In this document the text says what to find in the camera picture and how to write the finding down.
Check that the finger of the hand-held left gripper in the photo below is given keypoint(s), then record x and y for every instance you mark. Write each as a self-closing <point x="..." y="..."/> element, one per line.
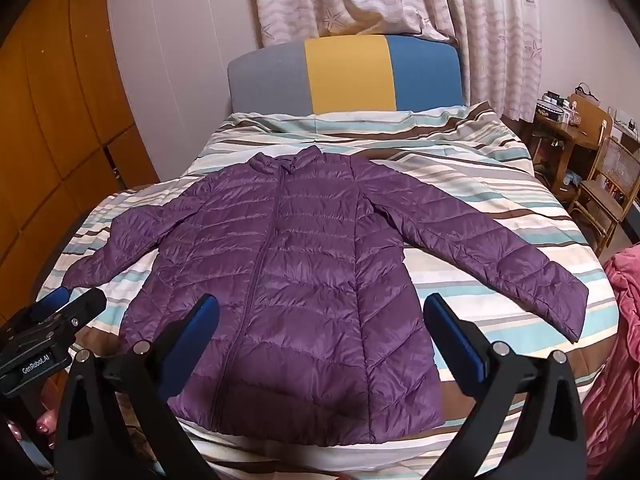
<point x="82" y="307"/>
<point x="52" y="300"/>

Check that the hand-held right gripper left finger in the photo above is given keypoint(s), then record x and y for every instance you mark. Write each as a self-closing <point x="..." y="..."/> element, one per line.
<point x="202" y="325"/>

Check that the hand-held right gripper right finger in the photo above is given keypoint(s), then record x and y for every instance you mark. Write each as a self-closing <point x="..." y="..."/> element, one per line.
<point x="452" y="330"/>

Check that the purple down jacket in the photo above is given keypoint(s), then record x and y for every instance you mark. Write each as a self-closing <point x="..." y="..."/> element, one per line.
<point x="300" y="285"/>

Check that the person's left hand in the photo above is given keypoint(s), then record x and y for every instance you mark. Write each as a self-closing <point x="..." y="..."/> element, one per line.
<point x="46" y="422"/>

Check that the striped duvet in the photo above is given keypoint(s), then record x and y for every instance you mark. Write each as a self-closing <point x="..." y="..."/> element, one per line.
<point x="450" y="185"/>

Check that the pink cloth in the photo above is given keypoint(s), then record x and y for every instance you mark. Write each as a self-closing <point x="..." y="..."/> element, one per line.
<point x="617" y="335"/>

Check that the wooden wardrobe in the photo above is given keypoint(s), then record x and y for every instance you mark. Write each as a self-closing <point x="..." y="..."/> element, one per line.
<point x="60" y="110"/>

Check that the wooden rattan chair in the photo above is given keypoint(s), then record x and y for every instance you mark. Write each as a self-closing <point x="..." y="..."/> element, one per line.
<point x="597" y="195"/>

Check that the wooden desk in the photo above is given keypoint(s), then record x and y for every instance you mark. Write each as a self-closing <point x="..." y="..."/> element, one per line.
<point x="575" y="132"/>

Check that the blue white box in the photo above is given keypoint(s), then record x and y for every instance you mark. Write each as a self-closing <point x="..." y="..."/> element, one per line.
<point x="548" y="111"/>

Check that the rounded wooden board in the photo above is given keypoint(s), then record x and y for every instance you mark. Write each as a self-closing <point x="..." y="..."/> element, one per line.
<point x="590" y="115"/>

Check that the grey yellow blue headboard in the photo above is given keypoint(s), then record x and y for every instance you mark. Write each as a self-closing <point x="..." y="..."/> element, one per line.
<point x="345" y="75"/>

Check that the patterned white curtain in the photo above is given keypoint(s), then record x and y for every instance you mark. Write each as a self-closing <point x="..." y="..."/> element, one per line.
<point x="490" y="35"/>

